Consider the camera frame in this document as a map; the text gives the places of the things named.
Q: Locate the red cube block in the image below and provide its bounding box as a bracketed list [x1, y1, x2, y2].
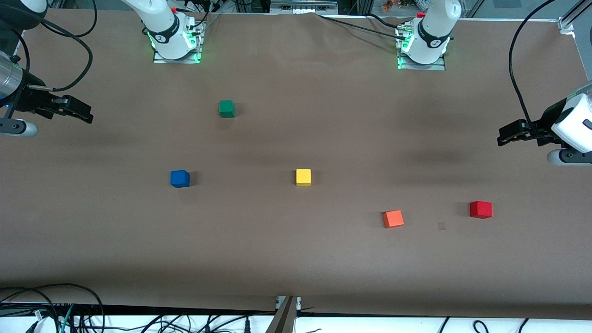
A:
[469, 201, 493, 219]

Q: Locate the orange cube block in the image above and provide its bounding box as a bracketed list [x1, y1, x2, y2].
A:
[382, 210, 405, 229]

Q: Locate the brown paper table cover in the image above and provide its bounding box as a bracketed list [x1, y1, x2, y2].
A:
[0, 9, 592, 320]

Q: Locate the grey metal box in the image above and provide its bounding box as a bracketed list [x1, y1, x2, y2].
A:
[270, 0, 339, 15]

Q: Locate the aluminium profile bar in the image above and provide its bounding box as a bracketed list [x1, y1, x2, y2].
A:
[265, 296, 302, 333]

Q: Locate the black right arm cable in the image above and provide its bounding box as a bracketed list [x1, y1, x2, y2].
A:
[0, 5, 94, 92]

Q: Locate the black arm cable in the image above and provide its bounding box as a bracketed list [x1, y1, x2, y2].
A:
[0, 5, 94, 92]
[508, 0, 556, 136]

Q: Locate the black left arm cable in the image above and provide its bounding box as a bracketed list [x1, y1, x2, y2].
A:
[508, 0, 556, 136]

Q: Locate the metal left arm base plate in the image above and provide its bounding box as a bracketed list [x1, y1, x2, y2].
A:
[396, 24, 446, 71]

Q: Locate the aluminium frame corner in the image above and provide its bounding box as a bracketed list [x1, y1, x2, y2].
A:
[557, 0, 592, 34]

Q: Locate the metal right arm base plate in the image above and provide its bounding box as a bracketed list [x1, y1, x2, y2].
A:
[153, 18, 205, 64]

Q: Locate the black looped cable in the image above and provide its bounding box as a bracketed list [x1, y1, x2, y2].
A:
[0, 283, 106, 333]

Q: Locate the black cable across table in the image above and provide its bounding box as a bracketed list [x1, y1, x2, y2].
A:
[317, 14, 407, 38]

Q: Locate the teal cable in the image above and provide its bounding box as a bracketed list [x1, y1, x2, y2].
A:
[59, 304, 75, 333]

